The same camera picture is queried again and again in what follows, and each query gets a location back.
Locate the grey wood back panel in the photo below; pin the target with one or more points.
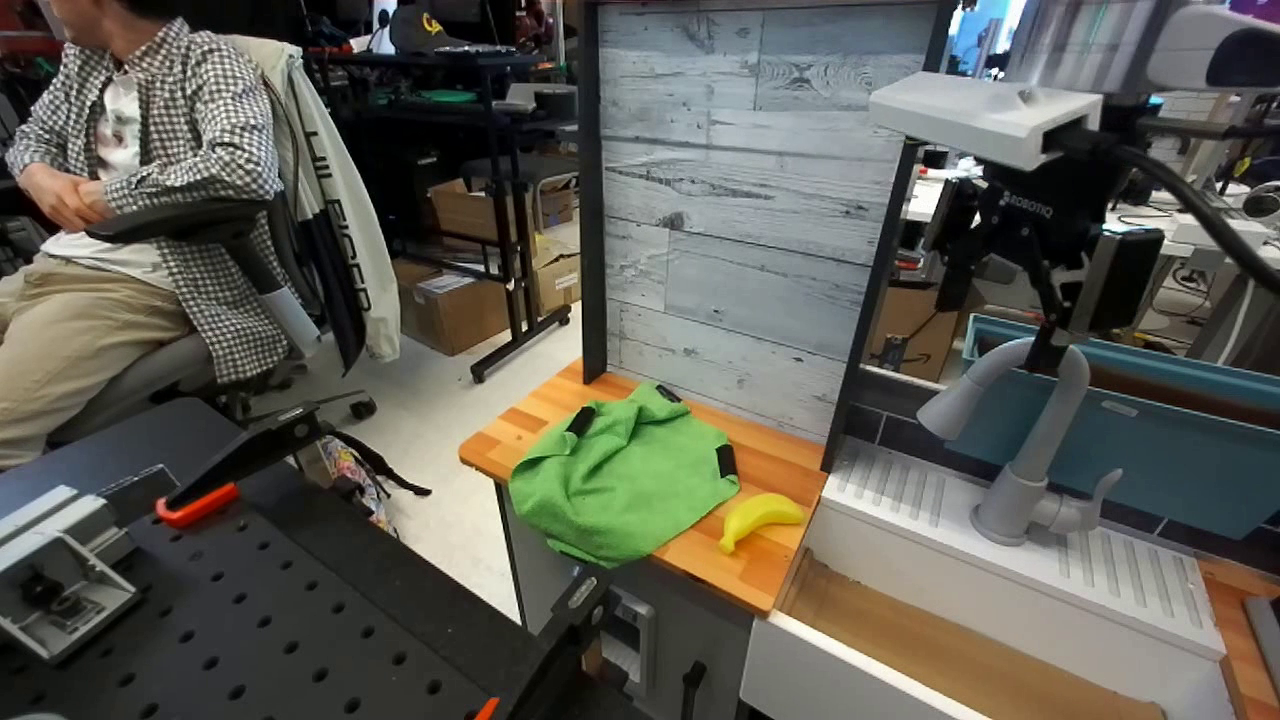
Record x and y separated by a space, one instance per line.
745 190

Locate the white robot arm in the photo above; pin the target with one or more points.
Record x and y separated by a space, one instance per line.
1064 125

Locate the grey kitchen faucet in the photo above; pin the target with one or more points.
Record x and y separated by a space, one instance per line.
1023 497

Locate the black perforated table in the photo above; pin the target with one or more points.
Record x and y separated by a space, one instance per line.
291 605

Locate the teal plastic bin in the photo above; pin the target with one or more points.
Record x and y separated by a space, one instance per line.
1193 441

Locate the white sink basin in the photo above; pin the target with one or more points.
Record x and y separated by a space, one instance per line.
1105 605

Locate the person in checkered shirt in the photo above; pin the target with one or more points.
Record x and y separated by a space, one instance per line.
154 161

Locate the black orange clamp front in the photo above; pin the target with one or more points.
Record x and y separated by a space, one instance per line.
217 484

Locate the wooden countertop cabinet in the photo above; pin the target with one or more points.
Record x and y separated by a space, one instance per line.
698 599

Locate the cardboard box under desk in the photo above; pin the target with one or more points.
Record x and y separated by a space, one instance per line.
448 311

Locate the green cloth bag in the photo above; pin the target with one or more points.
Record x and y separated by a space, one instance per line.
621 478

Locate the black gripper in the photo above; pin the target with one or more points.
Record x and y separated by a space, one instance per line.
1034 223

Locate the yellow banana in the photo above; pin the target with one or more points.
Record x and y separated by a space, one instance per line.
755 515

